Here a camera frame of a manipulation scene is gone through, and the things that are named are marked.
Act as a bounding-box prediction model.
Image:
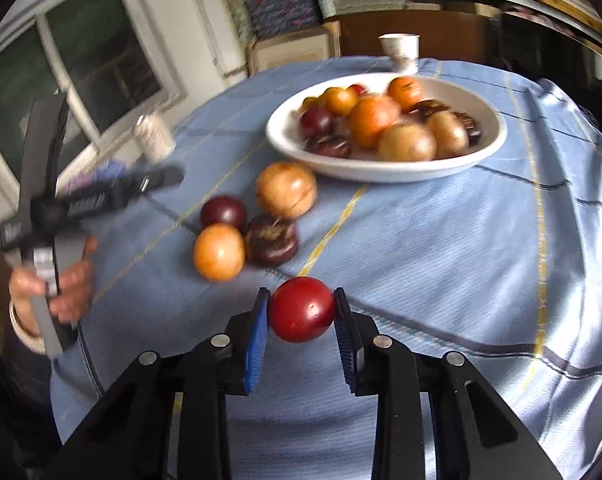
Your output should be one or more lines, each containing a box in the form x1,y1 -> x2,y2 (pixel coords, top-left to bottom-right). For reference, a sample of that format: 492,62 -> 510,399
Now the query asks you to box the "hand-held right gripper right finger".
332,287 -> 564,480

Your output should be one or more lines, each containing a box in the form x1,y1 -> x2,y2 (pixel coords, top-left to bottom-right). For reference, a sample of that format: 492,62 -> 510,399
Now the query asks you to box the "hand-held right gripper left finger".
41,287 -> 272,480

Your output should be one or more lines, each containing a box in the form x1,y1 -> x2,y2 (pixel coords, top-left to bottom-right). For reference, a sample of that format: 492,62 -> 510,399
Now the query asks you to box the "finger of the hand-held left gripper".
18,91 -> 69,206
56,164 -> 186,221

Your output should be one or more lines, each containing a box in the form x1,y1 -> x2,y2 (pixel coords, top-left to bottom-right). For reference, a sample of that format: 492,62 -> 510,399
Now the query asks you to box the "red tomato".
267,276 -> 338,343

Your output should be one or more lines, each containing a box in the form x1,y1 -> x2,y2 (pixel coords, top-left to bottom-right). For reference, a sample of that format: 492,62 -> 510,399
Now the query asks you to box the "white oval plate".
265,72 -> 508,184

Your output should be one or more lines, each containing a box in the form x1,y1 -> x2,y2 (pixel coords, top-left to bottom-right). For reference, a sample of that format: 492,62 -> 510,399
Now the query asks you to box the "tan round pear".
377,122 -> 438,163

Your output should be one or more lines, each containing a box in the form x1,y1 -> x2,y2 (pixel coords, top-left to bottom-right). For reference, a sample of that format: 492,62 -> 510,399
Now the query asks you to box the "large orange mandarin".
348,95 -> 403,150

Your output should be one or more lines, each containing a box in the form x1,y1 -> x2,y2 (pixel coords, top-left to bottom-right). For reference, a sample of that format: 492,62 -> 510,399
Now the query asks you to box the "small orange mandarin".
323,87 -> 359,116

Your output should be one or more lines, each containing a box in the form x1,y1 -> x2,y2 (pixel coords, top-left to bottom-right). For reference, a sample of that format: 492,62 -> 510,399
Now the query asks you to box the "medium orange mandarin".
387,76 -> 424,111

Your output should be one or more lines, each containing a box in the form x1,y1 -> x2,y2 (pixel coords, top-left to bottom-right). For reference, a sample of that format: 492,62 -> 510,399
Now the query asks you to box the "person's left forearm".
0,302 -> 82,480

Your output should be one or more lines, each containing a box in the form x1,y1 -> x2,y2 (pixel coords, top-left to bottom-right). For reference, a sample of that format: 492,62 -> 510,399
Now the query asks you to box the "person's left hand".
7,235 -> 98,335

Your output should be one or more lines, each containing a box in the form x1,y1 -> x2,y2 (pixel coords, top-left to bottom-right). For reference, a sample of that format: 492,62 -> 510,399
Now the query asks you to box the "purple cloth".
64,160 -> 132,196

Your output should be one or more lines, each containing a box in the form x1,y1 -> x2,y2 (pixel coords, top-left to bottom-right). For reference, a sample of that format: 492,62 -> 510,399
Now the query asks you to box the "white ceramic jar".
132,112 -> 177,163

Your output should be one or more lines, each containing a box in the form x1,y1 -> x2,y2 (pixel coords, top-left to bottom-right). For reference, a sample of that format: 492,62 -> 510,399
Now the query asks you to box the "white framed window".
0,0 -> 188,241

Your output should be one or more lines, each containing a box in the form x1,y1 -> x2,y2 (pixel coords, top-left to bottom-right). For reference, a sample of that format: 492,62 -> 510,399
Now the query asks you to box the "dark red plum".
199,195 -> 248,232
300,107 -> 336,136

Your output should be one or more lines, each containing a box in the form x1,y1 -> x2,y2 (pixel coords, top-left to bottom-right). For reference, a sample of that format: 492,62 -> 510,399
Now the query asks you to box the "yellow-orange round citrus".
192,223 -> 246,282

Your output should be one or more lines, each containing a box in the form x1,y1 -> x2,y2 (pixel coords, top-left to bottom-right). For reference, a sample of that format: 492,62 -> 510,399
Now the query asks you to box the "blue striped tablecloth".
48,56 -> 602,480

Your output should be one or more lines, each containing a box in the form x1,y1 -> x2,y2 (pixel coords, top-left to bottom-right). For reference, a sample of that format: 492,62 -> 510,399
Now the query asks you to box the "large tan onion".
256,161 -> 318,221

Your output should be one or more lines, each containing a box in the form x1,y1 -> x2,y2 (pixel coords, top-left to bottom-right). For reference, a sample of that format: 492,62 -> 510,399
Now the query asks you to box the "green marbled panel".
216,0 -> 254,46

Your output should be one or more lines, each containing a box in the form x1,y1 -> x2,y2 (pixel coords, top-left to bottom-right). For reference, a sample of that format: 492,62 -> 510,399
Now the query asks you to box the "cardboard box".
246,27 -> 342,77

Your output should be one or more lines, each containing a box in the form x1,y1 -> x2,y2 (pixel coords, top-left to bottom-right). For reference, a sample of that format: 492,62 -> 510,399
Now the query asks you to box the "stack of blue patterned boxes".
241,0 -> 322,41

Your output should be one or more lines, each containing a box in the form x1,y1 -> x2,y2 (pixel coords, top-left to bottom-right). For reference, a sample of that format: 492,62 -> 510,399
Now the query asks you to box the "tan potato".
426,111 -> 470,158

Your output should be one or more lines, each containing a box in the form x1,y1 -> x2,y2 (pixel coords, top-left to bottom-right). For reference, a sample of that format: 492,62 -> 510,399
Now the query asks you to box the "white paper cup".
378,33 -> 421,74

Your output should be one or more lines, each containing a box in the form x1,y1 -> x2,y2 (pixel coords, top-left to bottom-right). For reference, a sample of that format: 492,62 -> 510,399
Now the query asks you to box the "brown wooden chair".
338,7 -> 502,61

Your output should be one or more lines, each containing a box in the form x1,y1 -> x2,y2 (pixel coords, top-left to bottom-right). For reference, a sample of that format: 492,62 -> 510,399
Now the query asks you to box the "black glossy cabinet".
498,10 -> 602,106

